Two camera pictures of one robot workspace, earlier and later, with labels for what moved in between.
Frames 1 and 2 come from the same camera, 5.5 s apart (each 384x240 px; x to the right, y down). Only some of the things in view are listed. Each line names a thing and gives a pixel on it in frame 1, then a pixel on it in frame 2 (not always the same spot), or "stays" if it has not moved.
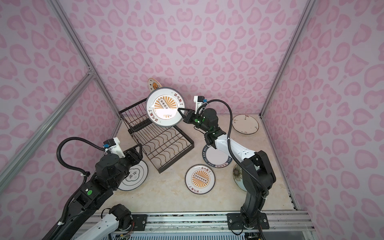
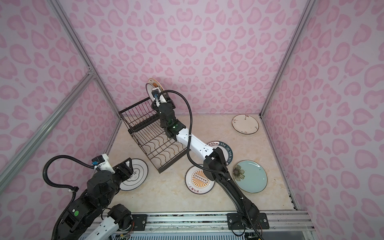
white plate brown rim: x=245 y=124 stays
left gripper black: x=138 y=156 → x=122 y=166
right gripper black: x=191 y=116 → x=157 y=107
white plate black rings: x=136 y=178 stays
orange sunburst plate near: x=200 y=179 stays
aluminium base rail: x=95 y=222 stays
